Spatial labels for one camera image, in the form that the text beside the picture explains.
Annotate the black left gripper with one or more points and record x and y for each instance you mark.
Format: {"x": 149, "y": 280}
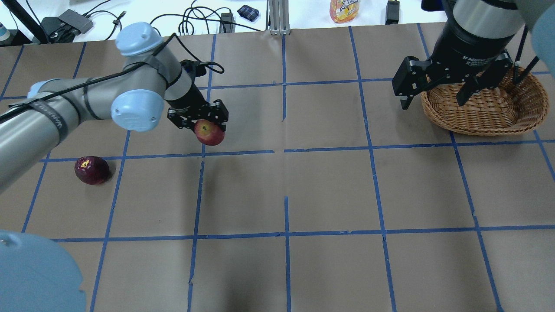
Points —
{"x": 187, "y": 101}

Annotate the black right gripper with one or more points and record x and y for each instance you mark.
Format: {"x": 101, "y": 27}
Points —
{"x": 466, "y": 48}

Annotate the dark red apple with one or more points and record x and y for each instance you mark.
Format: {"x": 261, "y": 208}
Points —
{"x": 92, "y": 170}

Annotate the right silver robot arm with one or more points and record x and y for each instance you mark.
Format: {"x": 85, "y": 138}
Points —
{"x": 472, "y": 47}

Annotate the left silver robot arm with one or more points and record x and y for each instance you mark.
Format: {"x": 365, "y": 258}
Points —
{"x": 133, "y": 99}

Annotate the woven wicker basket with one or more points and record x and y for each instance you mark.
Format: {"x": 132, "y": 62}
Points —
{"x": 508, "y": 110}

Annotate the black power adapter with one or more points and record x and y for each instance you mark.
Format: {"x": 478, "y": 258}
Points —
{"x": 392, "y": 12}

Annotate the dark blue small pouch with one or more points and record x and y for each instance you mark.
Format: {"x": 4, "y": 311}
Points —
{"x": 249, "y": 13}

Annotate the orange juice bottle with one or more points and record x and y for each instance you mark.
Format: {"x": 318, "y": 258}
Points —
{"x": 343, "y": 11}

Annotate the aluminium frame post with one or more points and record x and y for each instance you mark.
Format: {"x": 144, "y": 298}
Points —
{"x": 278, "y": 17}

